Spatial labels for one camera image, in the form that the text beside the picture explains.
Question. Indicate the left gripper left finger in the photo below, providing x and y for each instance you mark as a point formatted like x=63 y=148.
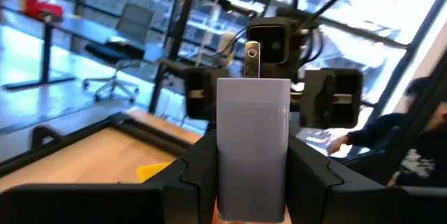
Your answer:
x=104 y=203

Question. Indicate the black aluminium table frame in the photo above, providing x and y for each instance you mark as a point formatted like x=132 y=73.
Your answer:
x=87 y=140

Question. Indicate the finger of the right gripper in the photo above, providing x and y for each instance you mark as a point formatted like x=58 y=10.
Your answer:
x=206 y=93
x=331 y=98

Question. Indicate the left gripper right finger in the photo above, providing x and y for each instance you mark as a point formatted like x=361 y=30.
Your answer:
x=349 y=203

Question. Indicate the lavender wall charger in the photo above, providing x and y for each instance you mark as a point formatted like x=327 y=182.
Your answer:
x=253 y=147

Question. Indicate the person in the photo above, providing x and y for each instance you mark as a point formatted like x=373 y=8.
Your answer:
x=373 y=133

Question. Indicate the grey office chair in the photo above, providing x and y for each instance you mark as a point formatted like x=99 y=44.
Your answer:
x=132 y=25

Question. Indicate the yellow plastic basket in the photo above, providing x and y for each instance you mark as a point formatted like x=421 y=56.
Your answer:
x=152 y=171

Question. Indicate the grey desk with black leg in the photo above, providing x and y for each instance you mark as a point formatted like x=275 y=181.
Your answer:
x=47 y=49

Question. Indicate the person's hand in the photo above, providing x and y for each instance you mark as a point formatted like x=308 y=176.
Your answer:
x=337 y=144

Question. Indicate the red object on desk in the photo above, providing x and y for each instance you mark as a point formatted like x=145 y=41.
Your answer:
x=42 y=7

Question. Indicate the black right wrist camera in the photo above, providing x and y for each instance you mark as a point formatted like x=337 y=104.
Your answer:
x=270 y=40

